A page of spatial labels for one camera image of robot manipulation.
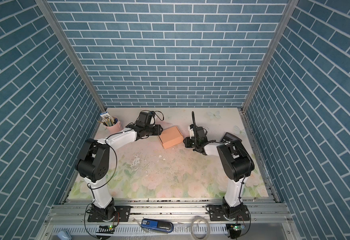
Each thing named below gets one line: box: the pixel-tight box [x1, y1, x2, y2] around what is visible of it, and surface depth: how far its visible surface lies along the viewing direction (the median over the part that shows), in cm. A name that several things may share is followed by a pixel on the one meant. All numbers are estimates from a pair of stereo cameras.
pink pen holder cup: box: [104, 120, 123, 134], surface depth 101 cm
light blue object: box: [57, 229, 72, 240], surface depth 68 cm
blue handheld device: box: [141, 218, 174, 233], surface depth 70 cm
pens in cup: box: [98, 111, 118, 127], surface depth 94 cm
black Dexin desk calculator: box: [220, 132, 242, 142], surface depth 104 cm
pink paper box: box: [158, 125, 184, 149], surface depth 101 cm
